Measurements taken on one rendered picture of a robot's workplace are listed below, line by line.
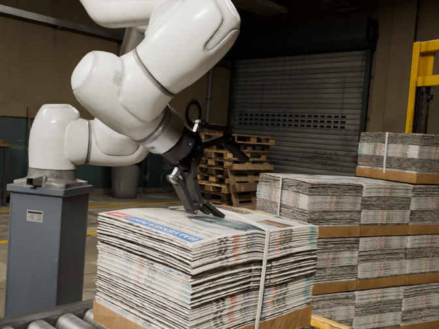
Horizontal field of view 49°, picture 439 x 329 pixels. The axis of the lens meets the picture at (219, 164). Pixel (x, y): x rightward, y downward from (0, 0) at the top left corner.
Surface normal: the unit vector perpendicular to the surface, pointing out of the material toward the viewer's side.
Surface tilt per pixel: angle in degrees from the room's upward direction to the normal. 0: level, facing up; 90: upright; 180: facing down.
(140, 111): 123
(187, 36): 98
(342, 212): 90
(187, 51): 112
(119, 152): 132
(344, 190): 90
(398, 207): 90
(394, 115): 90
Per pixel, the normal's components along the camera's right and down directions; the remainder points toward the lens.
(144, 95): 0.26, 0.52
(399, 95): -0.70, -0.01
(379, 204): 0.46, 0.08
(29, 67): 0.72, 0.09
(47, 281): -0.21, 0.04
